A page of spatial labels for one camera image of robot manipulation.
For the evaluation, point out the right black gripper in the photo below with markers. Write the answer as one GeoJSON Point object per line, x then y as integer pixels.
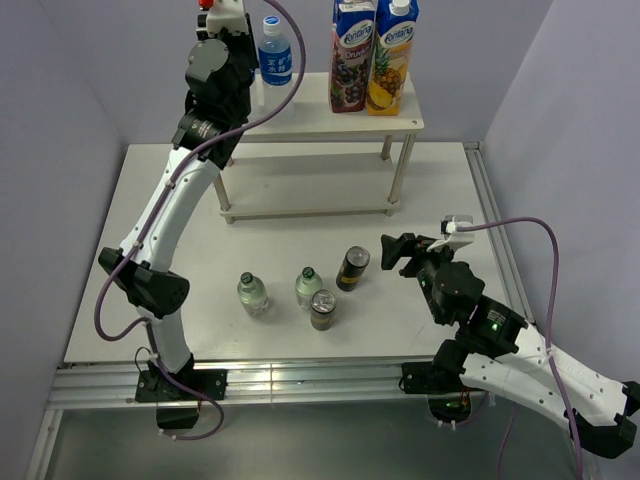
{"type": "Point", "coordinates": [392, 247]}

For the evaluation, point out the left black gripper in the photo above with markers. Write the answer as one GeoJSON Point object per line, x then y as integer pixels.
{"type": "Point", "coordinates": [245, 41]}

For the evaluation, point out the black yellow drink can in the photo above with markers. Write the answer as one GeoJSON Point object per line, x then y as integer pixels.
{"type": "Point", "coordinates": [322, 309]}
{"type": "Point", "coordinates": [355, 261]}

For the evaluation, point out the blue label water bottle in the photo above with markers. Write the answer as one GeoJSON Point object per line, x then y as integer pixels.
{"type": "Point", "coordinates": [275, 63]}

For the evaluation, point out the clear green cap bottle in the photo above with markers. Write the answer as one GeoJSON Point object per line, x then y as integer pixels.
{"type": "Point", "coordinates": [307, 284]}
{"type": "Point", "coordinates": [252, 294]}

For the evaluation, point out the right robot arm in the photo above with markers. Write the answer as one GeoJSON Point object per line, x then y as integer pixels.
{"type": "Point", "coordinates": [496, 350]}

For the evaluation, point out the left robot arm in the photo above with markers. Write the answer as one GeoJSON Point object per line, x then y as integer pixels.
{"type": "Point", "coordinates": [141, 265]}

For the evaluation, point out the white two-tier shelf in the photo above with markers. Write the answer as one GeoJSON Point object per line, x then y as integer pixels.
{"type": "Point", "coordinates": [317, 162]}

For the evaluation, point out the grape juice carton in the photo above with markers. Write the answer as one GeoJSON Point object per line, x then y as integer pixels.
{"type": "Point", "coordinates": [352, 35]}

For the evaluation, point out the pineapple juice carton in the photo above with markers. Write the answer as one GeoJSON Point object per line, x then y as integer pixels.
{"type": "Point", "coordinates": [395, 25]}

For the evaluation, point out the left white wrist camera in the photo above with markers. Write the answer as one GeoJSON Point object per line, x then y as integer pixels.
{"type": "Point", "coordinates": [216, 15]}

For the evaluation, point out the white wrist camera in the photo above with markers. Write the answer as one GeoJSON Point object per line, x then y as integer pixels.
{"type": "Point", "coordinates": [216, 15]}
{"type": "Point", "coordinates": [452, 236]}

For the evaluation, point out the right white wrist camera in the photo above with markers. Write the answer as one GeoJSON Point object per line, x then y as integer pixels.
{"type": "Point", "coordinates": [452, 236]}

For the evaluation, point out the right side aluminium rail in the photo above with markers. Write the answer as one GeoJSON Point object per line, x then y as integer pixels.
{"type": "Point", "coordinates": [512, 284]}

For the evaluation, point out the aluminium mounting rail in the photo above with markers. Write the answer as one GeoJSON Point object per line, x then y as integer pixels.
{"type": "Point", "coordinates": [105, 386]}

